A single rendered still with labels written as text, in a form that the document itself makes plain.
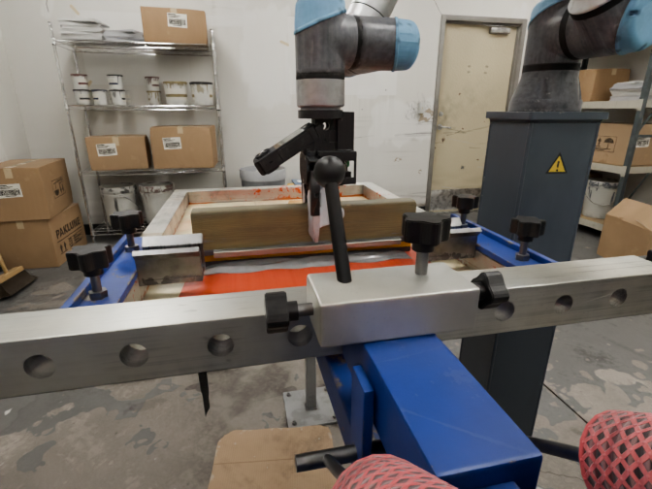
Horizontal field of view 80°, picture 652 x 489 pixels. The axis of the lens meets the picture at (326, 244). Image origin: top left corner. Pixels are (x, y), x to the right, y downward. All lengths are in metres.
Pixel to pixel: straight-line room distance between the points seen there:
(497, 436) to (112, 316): 0.30
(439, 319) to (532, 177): 0.72
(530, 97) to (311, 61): 0.57
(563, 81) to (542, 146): 0.14
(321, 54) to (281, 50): 3.68
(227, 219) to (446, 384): 0.46
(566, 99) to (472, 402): 0.85
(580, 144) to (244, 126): 3.55
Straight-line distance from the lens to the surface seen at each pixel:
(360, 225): 0.68
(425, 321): 0.31
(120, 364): 0.37
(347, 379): 0.47
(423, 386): 0.27
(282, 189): 1.15
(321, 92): 0.62
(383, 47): 0.66
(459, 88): 4.97
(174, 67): 4.29
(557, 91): 1.03
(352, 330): 0.29
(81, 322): 0.38
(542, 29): 1.05
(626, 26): 0.94
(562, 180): 1.05
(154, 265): 0.58
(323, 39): 0.62
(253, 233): 0.65
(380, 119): 4.51
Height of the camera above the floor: 1.20
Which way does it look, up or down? 19 degrees down
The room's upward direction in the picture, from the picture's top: straight up
